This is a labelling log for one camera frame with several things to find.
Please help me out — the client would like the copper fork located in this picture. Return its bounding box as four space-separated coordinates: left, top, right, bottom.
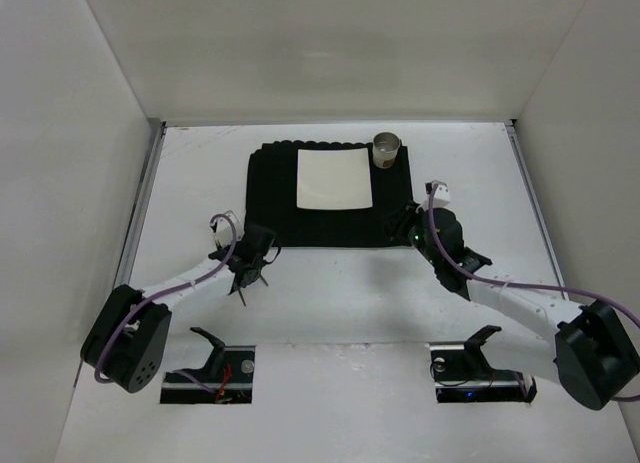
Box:
237 289 247 308

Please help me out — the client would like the white square plate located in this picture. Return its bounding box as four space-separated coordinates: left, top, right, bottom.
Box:
296 148 373 211

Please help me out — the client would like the metal cup with cork band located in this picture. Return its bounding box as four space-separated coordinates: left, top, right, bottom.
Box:
372 132 402 169

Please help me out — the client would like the black cloth placemat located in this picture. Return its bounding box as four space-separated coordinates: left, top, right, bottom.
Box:
245 140 413 248

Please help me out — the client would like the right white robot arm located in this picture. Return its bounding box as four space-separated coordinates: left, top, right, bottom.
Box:
383 202 639 410

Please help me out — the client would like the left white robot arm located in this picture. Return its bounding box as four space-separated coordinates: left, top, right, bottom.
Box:
80 224 281 395

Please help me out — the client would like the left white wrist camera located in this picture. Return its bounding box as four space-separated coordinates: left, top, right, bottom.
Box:
209 210 244 249

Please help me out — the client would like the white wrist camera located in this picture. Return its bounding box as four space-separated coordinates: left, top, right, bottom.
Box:
422 180 451 211
209 210 244 249

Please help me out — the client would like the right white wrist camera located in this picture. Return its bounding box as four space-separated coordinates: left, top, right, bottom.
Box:
422 180 451 211

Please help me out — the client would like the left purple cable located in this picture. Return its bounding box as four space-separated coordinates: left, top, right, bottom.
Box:
94 213 239 385

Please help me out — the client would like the purple cable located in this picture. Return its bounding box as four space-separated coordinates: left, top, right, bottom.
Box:
94 213 239 385
427 197 640 402

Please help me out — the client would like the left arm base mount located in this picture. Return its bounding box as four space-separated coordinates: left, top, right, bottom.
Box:
159 327 256 405

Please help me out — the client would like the right aluminium rail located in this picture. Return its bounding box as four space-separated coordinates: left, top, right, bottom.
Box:
504 120 565 286

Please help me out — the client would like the aluminium rail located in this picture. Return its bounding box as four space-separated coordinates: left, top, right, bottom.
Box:
112 118 167 289
504 120 565 286

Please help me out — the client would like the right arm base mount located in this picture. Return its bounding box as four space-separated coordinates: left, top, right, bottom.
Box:
429 325 538 404

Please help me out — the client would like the left aluminium rail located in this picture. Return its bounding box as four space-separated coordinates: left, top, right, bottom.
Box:
112 118 167 289

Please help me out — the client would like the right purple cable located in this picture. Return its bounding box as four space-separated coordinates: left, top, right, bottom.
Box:
427 197 640 402

